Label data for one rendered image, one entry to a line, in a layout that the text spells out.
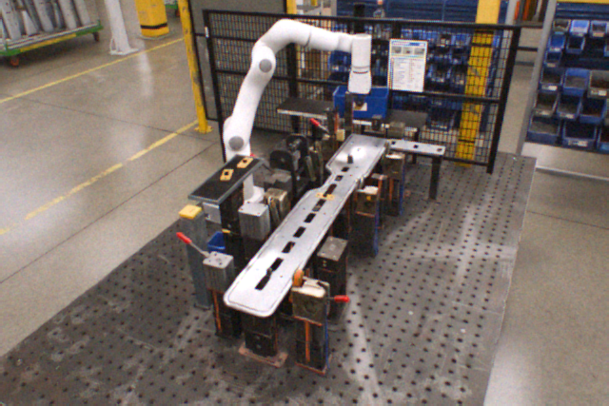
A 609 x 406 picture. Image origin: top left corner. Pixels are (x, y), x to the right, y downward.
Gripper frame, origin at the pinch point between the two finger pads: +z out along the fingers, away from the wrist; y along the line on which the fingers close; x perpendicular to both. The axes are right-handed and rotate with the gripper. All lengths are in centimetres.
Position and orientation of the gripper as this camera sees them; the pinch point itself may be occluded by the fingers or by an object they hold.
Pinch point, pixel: (359, 101)
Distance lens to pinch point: 231.7
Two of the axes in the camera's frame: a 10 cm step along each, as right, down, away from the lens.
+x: 4.0, -4.7, 7.8
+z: 0.3, 8.6, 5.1
